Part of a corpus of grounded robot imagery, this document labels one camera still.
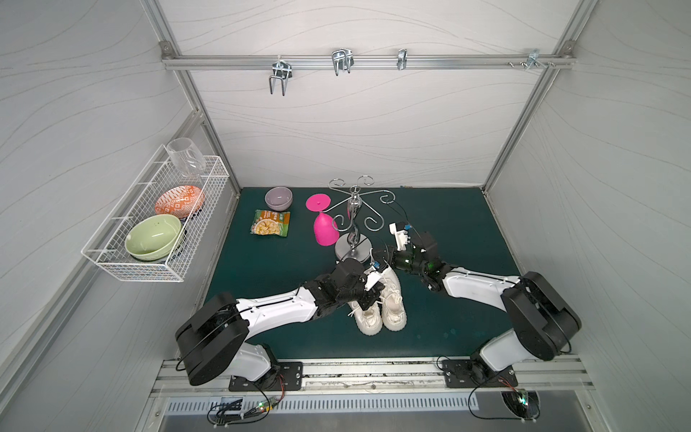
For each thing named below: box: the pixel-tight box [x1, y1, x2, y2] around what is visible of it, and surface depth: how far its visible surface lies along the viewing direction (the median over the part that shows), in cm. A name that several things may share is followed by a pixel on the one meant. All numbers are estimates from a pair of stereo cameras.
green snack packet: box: [250, 208, 291, 238], surface depth 109 cm
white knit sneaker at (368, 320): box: [347, 299, 383, 336], surface depth 80 cm
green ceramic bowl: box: [125, 214, 182, 261], surface depth 62 cm
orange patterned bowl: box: [154, 185, 207, 219], surface depth 72 cm
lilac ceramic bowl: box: [264, 186, 294, 212], surface depth 113 cm
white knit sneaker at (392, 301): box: [379, 267, 408, 332], surface depth 83 cm
